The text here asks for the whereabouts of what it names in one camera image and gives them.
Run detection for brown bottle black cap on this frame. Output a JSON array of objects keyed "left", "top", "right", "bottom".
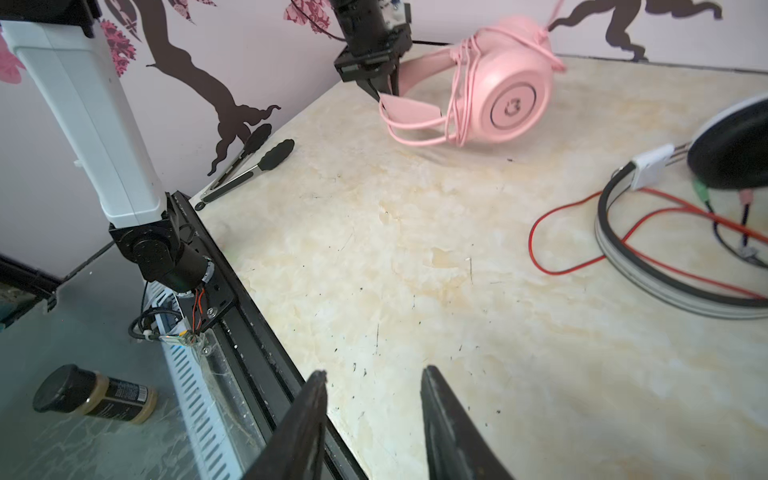
[{"left": 32, "top": 364, "right": 158, "bottom": 424}]

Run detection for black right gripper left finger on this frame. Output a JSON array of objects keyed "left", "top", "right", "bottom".
[{"left": 242, "top": 370, "right": 328, "bottom": 480}]

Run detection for metal tongs black tips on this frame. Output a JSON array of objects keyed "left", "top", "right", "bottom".
[{"left": 194, "top": 124, "right": 295, "bottom": 211}]

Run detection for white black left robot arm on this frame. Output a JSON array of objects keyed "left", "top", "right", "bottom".
[{"left": 1, "top": 1, "right": 272, "bottom": 294}]

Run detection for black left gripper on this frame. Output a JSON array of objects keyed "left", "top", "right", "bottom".
[{"left": 330, "top": 0, "right": 412, "bottom": 102}]

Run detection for white perforated cable tray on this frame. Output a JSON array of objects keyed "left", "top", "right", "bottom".
[{"left": 142, "top": 282, "right": 265, "bottom": 479}]

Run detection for white black headphones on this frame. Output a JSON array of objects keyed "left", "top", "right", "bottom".
[{"left": 593, "top": 92, "right": 768, "bottom": 320}]

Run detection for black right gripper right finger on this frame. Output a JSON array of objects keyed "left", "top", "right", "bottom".
[{"left": 420, "top": 365, "right": 513, "bottom": 480}]

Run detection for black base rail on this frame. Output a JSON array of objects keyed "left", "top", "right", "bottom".
[{"left": 169, "top": 192, "right": 366, "bottom": 479}]

